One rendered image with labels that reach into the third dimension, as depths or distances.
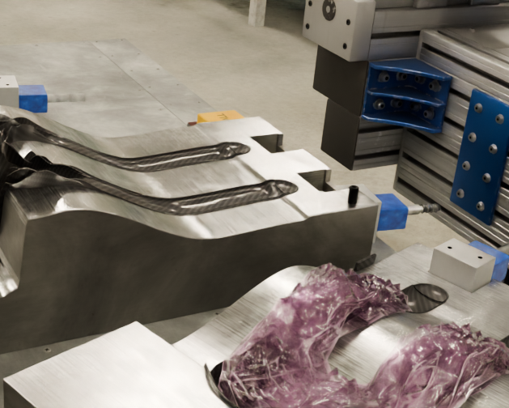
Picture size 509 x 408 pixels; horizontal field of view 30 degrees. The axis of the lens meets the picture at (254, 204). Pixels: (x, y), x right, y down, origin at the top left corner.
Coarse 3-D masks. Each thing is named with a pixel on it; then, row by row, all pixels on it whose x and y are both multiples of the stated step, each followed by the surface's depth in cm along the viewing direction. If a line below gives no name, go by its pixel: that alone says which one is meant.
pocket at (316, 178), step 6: (300, 174) 105; (306, 174) 105; (312, 174) 106; (318, 174) 106; (324, 174) 106; (330, 174) 106; (306, 180) 105; (312, 180) 106; (318, 180) 106; (324, 180) 106; (318, 186) 107; (324, 186) 107; (330, 186) 106; (336, 186) 106; (324, 192) 107
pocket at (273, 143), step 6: (252, 138) 113; (258, 138) 113; (264, 138) 114; (270, 138) 114; (276, 138) 115; (282, 138) 115; (264, 144) 114; (270, 144) 115; (276, 144) 115; (270, 150) 115; (276, 150) 115; (282, 150) 114; (288, 150) 114
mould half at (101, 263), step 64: (64, 128) 105; (192, 128) 114; (256, 128) 115; (64, 192) 84; (192, 192) 99; (0, 256) 87; (64, 256) 83; (128, 256) 86; (192, 256) 90; (256, 256) 94; (320, 256) 98; (0, 320) 83; (64, 320) 86; (128, 320) 90
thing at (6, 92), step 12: (0, 84) 131; (12, 84) 131; (0, 96) 130; (12, 96) 131; (24, 96) 132; (36, 96) 132; (48, 96) 135; (60, 96) 135; (72, 96) 136; (84, 96) 136; (24, 108) 133; (36, 108) 133
